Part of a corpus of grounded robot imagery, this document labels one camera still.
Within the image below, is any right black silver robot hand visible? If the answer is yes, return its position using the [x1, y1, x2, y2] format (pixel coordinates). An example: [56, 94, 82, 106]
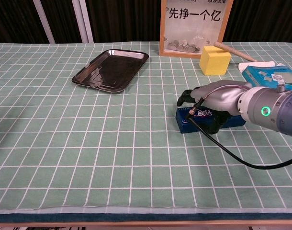
[176, 80, 253, 135]

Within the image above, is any blue printed glasses case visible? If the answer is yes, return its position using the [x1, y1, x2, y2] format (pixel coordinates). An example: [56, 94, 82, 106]
[175, 107, 247, 134]

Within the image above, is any yellow cube block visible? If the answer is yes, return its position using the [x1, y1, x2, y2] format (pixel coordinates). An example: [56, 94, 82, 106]
[199, 46, 232, 76]

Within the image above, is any blue white cardboard box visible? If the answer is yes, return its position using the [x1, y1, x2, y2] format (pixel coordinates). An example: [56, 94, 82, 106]
[238, 61, 292, 89]

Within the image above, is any light wooden stick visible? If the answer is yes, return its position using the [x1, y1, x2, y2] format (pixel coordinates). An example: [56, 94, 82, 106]
[213, 41, 257, 63]

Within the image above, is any silver coin pile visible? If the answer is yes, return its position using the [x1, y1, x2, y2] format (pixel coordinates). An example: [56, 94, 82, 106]
[168, 39, 201, 54]

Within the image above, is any wooden framed money box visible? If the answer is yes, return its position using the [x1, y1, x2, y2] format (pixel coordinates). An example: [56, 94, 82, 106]
[159, 0, 234, 59]

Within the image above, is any dark metal tray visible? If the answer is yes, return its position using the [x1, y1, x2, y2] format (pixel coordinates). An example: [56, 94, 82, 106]
[71, 49, 149, 94]

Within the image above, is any green checked tablecloth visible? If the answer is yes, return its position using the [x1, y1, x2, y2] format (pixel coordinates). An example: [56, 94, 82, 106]
[0, 42, 292, 215]

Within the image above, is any dark blue table underlay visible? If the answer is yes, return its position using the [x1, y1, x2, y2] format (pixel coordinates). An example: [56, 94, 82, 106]
[0, 212, 292, 223]

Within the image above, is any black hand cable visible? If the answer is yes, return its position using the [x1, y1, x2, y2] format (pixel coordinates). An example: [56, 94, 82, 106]
[185, 83, 292, 170]

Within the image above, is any white aluminium post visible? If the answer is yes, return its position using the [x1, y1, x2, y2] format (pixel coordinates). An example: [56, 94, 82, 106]
[72, 0, 94, 44]
[33, 0, 56, 44]

